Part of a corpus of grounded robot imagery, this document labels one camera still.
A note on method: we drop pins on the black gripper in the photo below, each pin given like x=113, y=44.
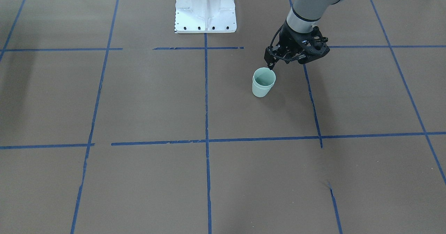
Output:
x=286, y=38

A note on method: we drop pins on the mint green cup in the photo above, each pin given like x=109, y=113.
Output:
x=260, y=91
x=264, y=78

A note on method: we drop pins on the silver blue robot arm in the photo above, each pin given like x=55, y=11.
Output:
x=305, y=14

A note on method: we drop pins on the mint green standing cup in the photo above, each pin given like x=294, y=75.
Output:
x=260, y=91

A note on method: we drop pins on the brown paper table mat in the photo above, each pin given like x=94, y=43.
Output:
x=112, y=123

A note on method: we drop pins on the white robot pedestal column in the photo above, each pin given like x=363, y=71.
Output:
x=205, y=16

